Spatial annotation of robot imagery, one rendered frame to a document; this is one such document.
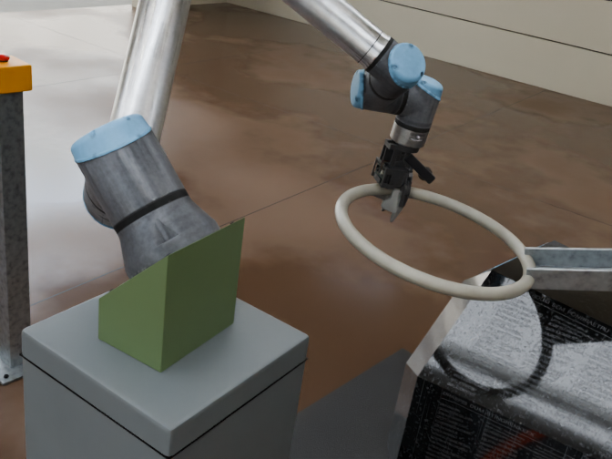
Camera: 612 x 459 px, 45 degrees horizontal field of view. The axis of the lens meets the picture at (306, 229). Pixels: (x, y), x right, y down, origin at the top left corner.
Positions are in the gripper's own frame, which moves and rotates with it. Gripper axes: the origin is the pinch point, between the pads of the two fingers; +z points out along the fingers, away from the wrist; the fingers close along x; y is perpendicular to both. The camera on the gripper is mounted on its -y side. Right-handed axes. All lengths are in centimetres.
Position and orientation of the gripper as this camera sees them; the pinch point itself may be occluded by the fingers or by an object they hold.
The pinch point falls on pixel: (391, 212)
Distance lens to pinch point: 194.4
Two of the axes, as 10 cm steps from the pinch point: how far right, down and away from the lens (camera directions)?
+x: 2.8, 5.1, -8.1
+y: -9.3, -0.7, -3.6
